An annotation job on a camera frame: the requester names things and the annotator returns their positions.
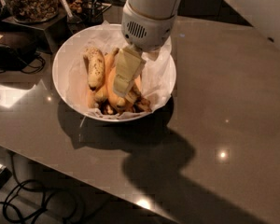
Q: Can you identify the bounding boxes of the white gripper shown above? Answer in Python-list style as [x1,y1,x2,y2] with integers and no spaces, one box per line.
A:
[113,1,175,97]

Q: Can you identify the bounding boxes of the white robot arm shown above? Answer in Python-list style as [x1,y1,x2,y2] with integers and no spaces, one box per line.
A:
[113,0,181,97]

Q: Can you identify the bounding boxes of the yellow banana centre left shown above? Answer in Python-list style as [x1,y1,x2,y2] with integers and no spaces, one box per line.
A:
[94,48,119,103]

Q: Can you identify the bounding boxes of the white bowl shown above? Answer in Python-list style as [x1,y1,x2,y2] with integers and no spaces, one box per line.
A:
[51,23,177,123]

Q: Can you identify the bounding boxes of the white paper liner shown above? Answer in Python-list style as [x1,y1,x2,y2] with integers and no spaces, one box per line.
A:
[65,20,173,120]

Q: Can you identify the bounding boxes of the black tongs holder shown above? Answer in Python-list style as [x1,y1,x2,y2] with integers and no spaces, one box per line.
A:
[83,0,111,26]

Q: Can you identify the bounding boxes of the black display stand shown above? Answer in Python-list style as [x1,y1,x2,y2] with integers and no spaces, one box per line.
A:
[2,8,71,54]

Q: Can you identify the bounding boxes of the glass jar of nuts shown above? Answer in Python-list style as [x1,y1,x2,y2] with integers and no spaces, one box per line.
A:
[6,0,58,23]

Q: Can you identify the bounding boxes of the black device with cable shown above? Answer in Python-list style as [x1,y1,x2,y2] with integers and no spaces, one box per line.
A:
[0,32,46,74]

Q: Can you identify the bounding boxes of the black cable on floor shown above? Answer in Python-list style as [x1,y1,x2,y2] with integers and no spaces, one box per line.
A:
[0,152,113,224]

